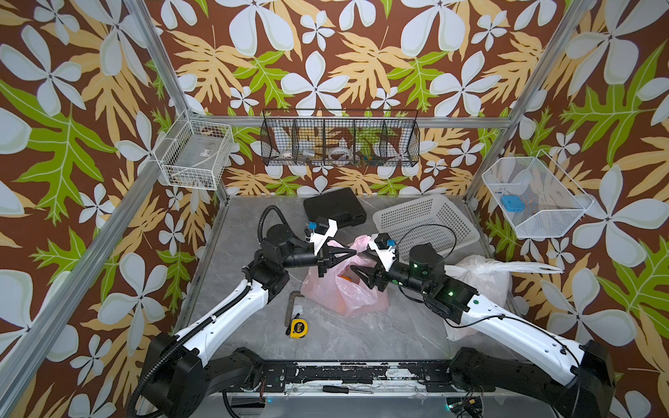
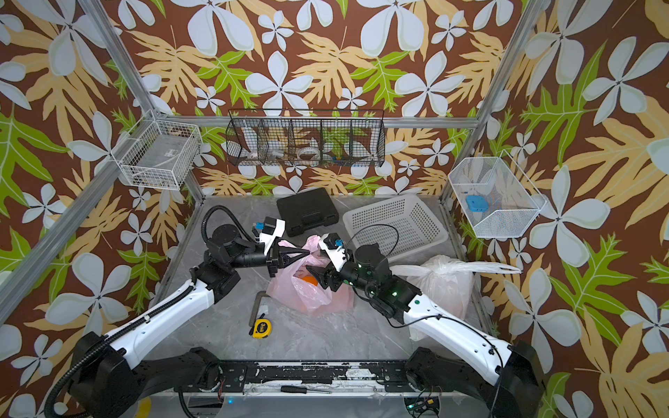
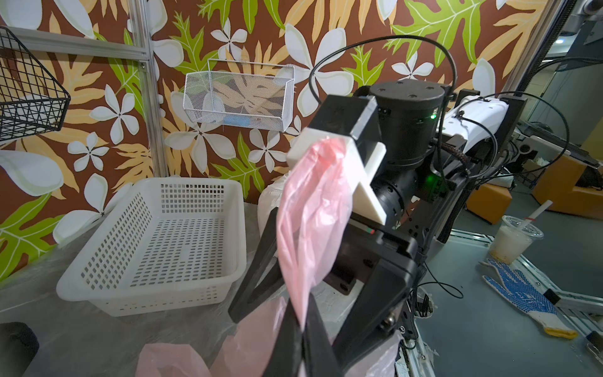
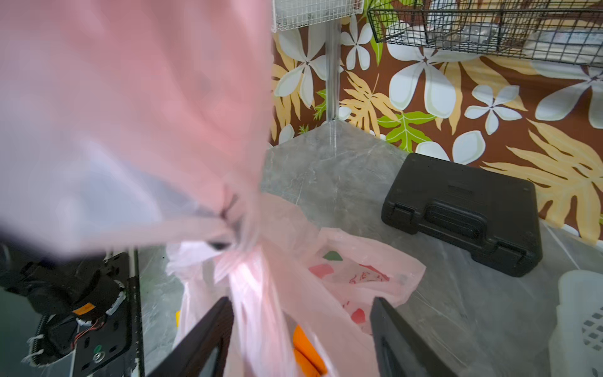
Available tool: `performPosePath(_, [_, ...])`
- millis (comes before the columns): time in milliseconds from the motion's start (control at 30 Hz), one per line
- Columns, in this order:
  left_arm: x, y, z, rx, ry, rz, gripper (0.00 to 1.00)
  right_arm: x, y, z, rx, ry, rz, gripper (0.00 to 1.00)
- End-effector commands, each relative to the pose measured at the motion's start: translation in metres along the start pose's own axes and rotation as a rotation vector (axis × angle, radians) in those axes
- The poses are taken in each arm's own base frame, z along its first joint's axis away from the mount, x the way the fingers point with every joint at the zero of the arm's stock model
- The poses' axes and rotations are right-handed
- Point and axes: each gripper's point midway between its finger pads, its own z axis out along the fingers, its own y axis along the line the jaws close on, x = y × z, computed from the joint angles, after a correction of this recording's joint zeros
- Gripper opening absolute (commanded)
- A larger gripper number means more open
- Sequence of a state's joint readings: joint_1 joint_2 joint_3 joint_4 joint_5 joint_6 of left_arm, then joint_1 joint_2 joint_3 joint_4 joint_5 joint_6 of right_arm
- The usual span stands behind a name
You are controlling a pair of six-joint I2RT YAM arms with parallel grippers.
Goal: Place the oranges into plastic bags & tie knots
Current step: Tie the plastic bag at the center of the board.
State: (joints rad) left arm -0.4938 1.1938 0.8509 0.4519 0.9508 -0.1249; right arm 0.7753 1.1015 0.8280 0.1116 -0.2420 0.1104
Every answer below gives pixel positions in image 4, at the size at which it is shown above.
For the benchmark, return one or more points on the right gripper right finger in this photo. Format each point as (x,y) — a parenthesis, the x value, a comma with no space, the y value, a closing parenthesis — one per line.
(400,350)

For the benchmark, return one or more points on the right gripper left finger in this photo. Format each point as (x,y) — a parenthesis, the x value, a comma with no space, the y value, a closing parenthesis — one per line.
(204,351)

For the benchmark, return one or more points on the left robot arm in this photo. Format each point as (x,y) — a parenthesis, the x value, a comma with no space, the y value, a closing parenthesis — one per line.
(73,297)

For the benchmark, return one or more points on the white wire basket left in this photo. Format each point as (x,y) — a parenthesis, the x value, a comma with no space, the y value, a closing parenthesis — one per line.
(294,14)

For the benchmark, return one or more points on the black plastic tool case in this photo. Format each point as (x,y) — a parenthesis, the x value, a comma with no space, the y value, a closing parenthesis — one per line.
(492,216)

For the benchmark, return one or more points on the white plastic perforated basket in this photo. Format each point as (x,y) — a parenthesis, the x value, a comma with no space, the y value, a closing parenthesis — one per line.
(575,346)

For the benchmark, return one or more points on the orange fruit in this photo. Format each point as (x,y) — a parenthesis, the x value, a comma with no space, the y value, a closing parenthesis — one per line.
(308,359)

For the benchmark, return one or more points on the black wire basket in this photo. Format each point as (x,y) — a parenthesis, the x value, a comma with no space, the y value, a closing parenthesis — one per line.
(567,32)

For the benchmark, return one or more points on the pink printed plastic bag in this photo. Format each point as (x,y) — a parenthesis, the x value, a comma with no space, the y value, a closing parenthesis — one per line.
(143,123)

